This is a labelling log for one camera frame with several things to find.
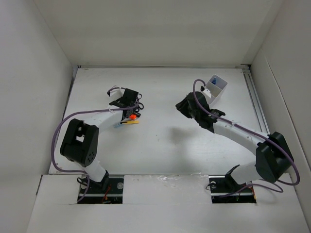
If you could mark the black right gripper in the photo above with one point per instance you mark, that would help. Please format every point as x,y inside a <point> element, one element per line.
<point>181,106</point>

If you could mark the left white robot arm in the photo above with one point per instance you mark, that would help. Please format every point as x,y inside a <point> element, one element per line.
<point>80,143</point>

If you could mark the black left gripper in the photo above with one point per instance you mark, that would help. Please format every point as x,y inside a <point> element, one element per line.
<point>133,109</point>

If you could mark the yellow utility knife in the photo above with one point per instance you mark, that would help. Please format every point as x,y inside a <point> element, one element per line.
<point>129,122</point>

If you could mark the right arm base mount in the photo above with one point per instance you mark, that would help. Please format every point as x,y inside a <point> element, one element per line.
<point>224,189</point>

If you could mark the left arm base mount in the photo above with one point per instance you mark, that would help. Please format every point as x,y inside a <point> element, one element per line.
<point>108,191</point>

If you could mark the orange cap black highlighter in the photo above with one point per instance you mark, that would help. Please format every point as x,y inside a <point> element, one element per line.
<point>134,116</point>

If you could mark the black handled scissors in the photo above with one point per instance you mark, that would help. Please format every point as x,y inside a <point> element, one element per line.
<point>140,105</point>

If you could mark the white divided container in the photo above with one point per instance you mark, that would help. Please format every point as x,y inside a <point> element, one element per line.
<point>217,90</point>

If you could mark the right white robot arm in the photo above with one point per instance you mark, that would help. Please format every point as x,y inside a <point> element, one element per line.
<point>273,157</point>

